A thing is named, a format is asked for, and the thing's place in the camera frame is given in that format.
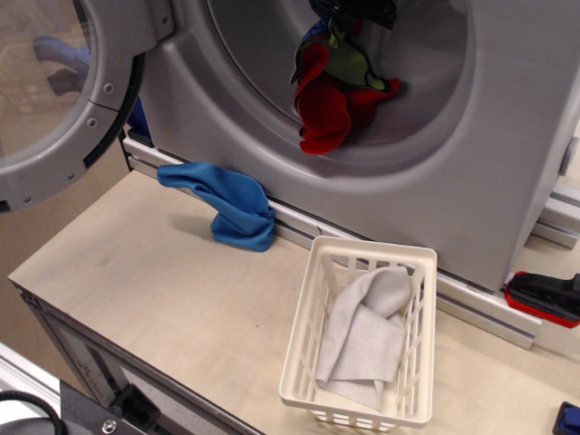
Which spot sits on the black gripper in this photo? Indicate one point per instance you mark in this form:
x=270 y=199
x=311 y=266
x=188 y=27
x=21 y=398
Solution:
x=381 y=12

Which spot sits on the green cloth with black trim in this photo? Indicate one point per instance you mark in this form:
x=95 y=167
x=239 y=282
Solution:
x=343 y=61

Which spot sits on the light blue cloth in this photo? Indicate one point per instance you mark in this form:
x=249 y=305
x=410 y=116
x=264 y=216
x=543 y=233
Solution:
x=318 y=31

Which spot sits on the red cloth with black trim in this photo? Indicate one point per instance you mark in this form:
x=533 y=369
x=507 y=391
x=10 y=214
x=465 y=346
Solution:
x=331 y=109

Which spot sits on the grey toy washing machine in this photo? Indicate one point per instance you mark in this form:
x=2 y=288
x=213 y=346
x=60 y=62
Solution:
x=462 y=160

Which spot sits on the round grey machine door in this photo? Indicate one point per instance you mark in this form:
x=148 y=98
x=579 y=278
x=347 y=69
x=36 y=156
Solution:
x=49 y=142

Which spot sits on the white plastic laundry basket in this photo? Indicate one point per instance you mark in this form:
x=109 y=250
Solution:
x=333 y=264

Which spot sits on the blue folded cloth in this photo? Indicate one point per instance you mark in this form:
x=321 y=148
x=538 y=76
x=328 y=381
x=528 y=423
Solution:
x=244 y=218

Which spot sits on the blue clamp behind door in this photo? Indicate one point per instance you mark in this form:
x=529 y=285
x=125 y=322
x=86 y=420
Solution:
x=72 y=76

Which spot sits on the grey felt cloth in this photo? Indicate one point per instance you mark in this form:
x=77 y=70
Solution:
x=364 y=336

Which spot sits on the red and black clamp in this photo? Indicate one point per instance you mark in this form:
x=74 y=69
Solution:
x=549 y=298

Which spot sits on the blue black clamp corner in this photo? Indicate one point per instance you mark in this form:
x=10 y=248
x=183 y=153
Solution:
x=567 y=420

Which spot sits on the aluminium extrusion rail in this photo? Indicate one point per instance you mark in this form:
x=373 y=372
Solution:
x=474 y=305

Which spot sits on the aluminium table frame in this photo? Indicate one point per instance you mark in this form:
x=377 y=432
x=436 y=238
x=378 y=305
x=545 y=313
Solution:
x=116 y=378

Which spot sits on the black metal bracket plate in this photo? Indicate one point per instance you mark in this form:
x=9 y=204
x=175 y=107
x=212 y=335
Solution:
x=99 y=414

